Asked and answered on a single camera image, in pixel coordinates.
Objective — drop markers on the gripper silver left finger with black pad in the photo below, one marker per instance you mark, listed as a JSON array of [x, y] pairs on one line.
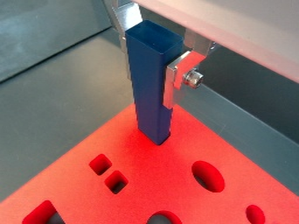
[[124, 15]]

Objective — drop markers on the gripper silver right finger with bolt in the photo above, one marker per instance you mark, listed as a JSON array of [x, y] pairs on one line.
[[180, 71]]

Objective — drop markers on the blue rectangular block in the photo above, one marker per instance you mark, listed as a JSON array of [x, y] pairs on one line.
[[152, 47]]

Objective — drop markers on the red shape-sorting board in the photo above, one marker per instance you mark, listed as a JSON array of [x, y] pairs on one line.
[[116, 179]]

